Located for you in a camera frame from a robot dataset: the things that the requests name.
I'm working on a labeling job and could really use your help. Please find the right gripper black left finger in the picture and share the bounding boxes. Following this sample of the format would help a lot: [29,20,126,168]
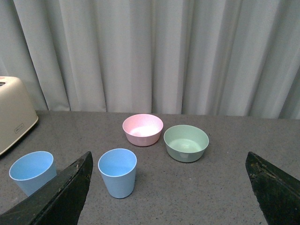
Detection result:
[0,151,93,225]

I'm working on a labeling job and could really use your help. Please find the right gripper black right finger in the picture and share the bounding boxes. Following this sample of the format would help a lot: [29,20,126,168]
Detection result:
[245,152,300,225]

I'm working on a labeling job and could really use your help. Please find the blue cup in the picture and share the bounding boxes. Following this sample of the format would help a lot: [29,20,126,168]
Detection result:
[98,148,137,199]
[9,151,57,196]

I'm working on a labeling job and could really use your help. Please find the cream white toaster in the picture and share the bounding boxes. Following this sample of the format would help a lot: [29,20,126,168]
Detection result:
[0,76,38,154]

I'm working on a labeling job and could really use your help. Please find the green bowl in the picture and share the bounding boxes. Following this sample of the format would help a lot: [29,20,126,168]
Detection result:
[164,125,210,163]

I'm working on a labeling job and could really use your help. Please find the pink bowl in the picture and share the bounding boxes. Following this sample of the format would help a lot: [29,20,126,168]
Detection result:
[122,114,164,147]

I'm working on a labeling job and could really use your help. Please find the grey white curtain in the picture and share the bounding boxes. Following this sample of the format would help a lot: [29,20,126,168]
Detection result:
[0,0,300,119]

